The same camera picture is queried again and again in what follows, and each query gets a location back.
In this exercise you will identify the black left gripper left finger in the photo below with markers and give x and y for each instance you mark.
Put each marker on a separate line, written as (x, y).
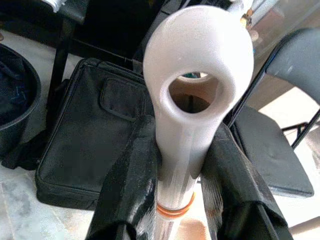
(125, 187)

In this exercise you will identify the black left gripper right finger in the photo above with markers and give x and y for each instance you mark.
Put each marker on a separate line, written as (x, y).
(232, 195)

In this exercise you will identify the black folding chair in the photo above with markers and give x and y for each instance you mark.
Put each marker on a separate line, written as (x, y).
(270, 155)

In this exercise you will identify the black soft carry bag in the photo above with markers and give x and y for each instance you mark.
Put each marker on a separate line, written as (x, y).
(87, 125)

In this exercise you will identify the black bin with dark liner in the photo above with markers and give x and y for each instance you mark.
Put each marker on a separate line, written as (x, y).
(15, 100)

